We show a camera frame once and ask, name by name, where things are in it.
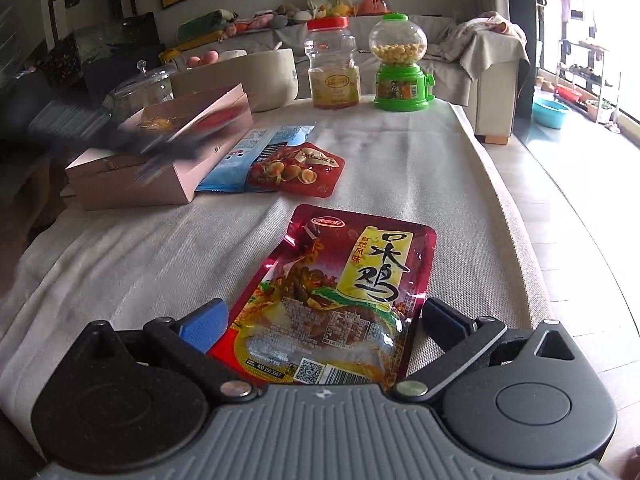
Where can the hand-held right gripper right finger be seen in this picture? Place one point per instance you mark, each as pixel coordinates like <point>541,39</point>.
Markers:
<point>442,322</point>

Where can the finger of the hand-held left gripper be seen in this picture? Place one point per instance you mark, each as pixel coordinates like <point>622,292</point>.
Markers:
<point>170,147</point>

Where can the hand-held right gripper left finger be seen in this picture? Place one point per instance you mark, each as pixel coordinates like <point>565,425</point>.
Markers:
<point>205,327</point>

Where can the pink cardboard box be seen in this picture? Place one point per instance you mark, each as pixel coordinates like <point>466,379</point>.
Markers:
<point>130,187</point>

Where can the large red snack pouch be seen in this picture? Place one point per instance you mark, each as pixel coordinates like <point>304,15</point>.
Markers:
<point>350,280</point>

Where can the glass jar with lid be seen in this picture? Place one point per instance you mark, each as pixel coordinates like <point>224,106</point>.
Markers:
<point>145,87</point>

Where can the blue snack bag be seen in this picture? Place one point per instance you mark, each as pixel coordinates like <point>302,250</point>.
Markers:
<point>232,170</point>

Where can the reddish round food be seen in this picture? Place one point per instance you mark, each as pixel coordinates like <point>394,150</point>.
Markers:
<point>202,59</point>

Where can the white ceramic bowl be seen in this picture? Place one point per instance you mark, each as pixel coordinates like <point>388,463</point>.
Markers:
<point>260,80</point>

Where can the dark fish tank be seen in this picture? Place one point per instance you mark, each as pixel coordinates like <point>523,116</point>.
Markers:
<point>115,40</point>

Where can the row of plush toys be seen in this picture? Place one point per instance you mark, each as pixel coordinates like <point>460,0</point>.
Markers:
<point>210,25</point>

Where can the red egg snack pouch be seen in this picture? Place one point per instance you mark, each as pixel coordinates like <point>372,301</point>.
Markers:
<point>300,172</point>

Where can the clear jar with red lid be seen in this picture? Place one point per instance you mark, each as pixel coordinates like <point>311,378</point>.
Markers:
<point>334,67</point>

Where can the grey sofa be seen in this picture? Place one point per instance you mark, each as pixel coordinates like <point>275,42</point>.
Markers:
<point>495,100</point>

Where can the blue plastic basin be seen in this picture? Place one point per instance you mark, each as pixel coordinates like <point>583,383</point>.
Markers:
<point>550,112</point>

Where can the green gumball machine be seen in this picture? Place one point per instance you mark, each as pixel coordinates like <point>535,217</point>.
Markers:
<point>400,85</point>

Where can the red plastic basin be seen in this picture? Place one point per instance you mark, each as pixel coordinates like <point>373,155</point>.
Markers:
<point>569,94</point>

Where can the pale blanket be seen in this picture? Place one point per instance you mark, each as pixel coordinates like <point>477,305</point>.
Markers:
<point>480,42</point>

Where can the metal shelf rack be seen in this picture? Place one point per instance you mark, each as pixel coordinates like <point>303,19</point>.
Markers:
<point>592,75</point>

